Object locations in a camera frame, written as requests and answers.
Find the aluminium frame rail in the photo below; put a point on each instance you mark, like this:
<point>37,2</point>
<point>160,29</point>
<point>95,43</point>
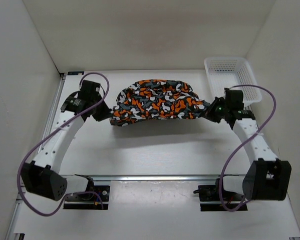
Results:
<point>257,148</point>
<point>53,108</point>

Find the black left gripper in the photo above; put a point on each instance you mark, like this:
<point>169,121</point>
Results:
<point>104,114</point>

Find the small blue label sticker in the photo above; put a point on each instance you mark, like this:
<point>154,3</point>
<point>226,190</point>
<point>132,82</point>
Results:
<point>75,73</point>

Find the front aluminium rail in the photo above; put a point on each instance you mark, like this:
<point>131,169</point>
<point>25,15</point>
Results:
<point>151,178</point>

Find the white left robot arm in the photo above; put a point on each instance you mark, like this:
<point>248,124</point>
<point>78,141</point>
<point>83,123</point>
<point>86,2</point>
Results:
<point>41,176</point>

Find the orange camouflage shorts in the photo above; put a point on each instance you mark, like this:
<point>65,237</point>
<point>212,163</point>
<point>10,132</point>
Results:
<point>155,99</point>

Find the left aluminium frame rail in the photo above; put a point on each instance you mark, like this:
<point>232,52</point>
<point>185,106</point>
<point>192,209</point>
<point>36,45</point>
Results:
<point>53,108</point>

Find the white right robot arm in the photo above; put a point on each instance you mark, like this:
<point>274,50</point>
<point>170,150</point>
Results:
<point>267,177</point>

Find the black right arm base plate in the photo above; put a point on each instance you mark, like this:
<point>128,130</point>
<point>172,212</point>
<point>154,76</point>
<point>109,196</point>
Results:
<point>210,201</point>

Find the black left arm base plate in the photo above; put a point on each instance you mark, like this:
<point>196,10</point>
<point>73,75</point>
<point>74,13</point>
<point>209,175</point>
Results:
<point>89,201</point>

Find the white perforated plastic basket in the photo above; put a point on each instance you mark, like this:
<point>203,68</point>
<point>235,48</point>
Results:
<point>225,72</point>

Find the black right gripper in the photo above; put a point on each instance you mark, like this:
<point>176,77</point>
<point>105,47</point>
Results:
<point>209,114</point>

